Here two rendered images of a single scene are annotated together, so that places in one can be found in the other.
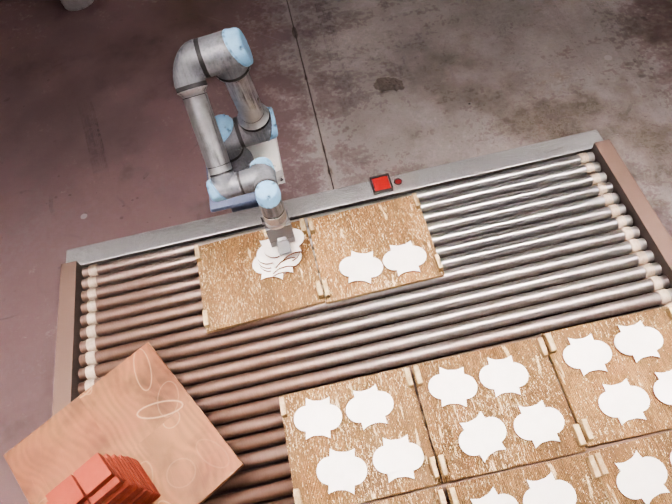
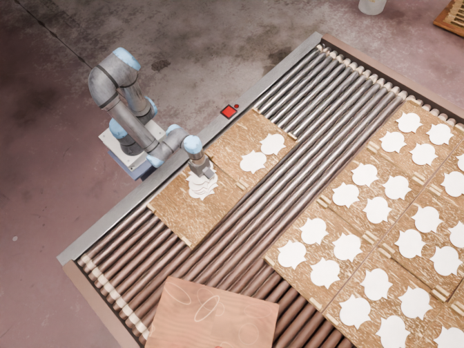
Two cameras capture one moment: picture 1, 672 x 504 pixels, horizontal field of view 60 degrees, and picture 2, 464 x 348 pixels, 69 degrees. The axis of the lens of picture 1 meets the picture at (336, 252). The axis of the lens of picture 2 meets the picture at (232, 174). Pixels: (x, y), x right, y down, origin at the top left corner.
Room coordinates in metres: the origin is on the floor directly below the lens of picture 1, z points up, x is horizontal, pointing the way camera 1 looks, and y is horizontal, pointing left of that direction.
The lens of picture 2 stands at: (0.35, 0.52, 2.57)
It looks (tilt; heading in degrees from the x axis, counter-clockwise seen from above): 63 degrees down; 325
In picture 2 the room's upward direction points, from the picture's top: 9 degrees counter-clockwise
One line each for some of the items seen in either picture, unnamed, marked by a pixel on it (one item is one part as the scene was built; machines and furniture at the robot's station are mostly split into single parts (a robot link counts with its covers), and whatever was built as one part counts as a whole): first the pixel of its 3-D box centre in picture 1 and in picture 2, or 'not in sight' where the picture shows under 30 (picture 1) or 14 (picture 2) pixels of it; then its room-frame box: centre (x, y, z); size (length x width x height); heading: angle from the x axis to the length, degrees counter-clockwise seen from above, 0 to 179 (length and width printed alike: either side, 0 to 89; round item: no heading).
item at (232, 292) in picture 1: (258, 273); (196, 198); (1.05, 0.28, 0.93); 0.41 x 0.35 x 0.02; 94
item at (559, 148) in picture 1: (337, 201); (209, 134); (1.32, -0.04, 0.89); 2.08 x 0.08 x 0.06; 93
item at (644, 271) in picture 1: (372, 335); (284, 194); (0.75, -0.07, 0.90); 1.95 x 0.05 x 0.05; 93
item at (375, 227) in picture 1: (373, 246); (250, 147); (1.07, -0.13, 0.93); 0.41 x 0.35 x 0.02; 93
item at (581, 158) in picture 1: (341, 214); (217, 140); (1.25, -0.04, 0.90); 1.95 x 0.05 x 0.05; 93
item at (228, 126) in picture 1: (223, 136); (123, 128); (1.55, 0.33, 1.11); 0.13 x 0.12 x 0.14; 95
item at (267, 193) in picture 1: (269, 198); (193, 147); (1.12, 0.17, 1.24); 0.09 x 0.08 x 0.11; 5
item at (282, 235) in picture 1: (279, 233); (201, 166); (1.09, 0.17, 1.08); 0.12 x 0.09 x 0.16; 5
